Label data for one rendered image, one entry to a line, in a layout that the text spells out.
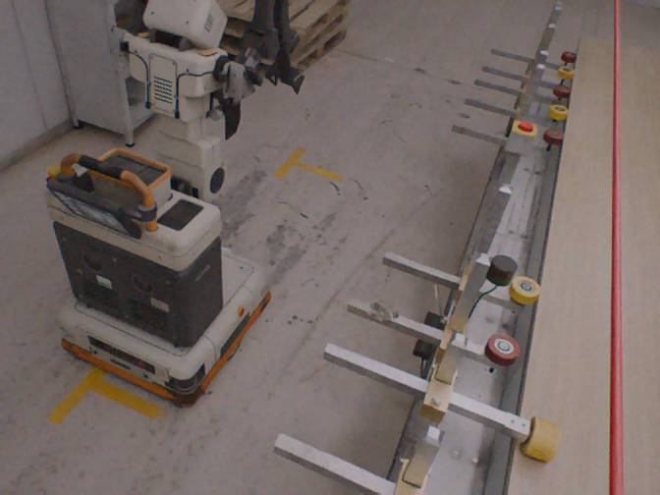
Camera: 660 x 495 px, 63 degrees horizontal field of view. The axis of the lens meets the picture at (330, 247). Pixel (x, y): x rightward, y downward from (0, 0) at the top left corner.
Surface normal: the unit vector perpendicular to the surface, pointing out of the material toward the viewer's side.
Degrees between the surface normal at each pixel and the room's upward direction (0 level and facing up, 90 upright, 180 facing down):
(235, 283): 0
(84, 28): 90
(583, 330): 0
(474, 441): 0
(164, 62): 82
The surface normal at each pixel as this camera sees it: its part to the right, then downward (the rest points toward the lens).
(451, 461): 0.11, -0.74
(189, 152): -0.37, 0.48
